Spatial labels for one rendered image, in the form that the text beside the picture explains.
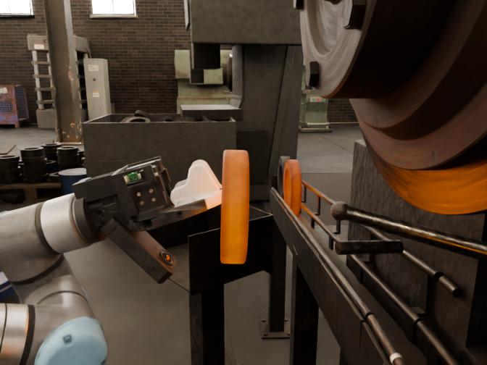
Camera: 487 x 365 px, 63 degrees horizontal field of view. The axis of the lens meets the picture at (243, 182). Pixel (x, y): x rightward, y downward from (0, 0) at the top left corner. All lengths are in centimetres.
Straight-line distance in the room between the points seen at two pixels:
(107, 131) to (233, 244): 236
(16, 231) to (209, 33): 248
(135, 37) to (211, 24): 778
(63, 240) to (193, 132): 223
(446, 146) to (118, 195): 38
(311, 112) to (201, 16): 600
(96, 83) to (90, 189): 946
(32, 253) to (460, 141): 50
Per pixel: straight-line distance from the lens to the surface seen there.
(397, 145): 38
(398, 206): 67
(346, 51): 30
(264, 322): 179
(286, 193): 137
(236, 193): 47
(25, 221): 58
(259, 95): 324
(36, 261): 60
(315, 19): 44
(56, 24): 742
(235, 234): 48
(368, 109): 39
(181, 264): 91
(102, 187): 55
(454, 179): 33
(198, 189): 52
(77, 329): 50
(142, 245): 55
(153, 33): 1058
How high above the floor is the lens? 99
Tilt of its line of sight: 14 degrees down
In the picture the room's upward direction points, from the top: straight up
